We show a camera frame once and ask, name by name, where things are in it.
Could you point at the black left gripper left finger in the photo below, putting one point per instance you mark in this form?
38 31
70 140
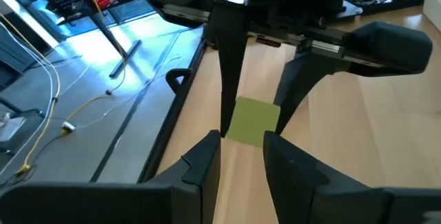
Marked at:
103 203

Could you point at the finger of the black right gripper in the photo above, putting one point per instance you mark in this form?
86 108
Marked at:
231 62
303 79

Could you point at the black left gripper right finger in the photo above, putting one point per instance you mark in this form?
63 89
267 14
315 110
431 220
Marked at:
310 203

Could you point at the green cube block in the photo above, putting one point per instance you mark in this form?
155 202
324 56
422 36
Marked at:
253 122

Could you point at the black side table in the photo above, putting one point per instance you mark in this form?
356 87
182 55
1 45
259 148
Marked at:
102 27

